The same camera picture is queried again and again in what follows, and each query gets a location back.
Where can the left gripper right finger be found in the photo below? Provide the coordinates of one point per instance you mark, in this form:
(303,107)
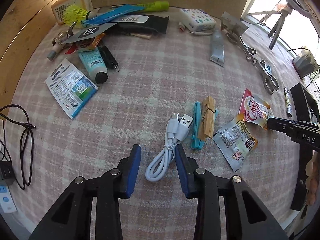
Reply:
(246,215)

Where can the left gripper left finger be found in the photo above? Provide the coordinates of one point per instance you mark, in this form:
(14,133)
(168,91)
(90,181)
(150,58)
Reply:
(70,216)

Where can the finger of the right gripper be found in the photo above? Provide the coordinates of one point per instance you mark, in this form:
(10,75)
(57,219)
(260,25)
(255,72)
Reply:
(283,125)

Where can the red coffee mate sachet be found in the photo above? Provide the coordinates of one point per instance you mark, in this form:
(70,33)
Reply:
(255,109)

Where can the metal clamp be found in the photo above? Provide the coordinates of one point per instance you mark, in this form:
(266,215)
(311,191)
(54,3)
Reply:
(270,82)
(237,40)

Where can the wooden clothespin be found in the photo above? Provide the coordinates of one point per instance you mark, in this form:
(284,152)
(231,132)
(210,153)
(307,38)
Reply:
(207,121)

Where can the blue plastic clothespin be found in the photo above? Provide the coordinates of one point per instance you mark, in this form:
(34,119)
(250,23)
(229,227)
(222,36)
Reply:
(196,143)

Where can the grey cream tube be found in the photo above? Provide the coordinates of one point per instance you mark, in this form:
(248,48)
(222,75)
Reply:
(217,52)

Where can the star pattern tissue pack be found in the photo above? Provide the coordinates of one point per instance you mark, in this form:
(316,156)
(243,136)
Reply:
(196,20)

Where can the black wet wipes pack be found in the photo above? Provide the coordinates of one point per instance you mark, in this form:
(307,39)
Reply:
(145,24)

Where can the blue wet wipe sachet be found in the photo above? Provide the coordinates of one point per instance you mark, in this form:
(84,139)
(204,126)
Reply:
(111,15)

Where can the right hand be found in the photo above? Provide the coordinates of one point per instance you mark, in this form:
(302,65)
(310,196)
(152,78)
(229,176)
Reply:
(312,181)

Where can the black storage tray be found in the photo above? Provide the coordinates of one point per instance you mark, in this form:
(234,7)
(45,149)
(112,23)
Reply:
(304,104)

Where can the white power strip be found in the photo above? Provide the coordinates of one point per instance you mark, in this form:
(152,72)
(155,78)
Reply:
(6,202)

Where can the potted spider plant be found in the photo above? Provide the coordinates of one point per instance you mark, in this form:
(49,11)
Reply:
(306,66)

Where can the black tripod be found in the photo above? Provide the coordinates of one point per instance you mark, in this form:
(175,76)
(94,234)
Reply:
(298,5)

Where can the plaid tablecloth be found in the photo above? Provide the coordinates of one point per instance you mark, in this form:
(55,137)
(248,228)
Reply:
(157,77)

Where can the blue white packet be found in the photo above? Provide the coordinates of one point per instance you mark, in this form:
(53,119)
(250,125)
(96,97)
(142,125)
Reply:
(70,88)

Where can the teal hand cream tube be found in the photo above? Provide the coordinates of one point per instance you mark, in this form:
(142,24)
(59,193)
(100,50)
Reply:
(94,64)

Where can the black pen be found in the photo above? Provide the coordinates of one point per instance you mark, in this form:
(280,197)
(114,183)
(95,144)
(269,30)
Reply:
(108,58)

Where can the small snack bar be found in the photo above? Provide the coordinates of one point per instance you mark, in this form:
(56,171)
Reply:
(85,45)

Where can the green tube bottle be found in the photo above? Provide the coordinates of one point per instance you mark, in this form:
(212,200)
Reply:
(149,7)

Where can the grey round-logo card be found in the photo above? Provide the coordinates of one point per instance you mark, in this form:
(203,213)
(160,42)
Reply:
(89,32)

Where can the yellow shuttlecock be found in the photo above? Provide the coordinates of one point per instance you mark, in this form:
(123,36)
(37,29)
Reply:
(76,13)

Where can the orange tissue pack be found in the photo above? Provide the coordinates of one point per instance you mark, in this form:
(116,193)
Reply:
(59,8)

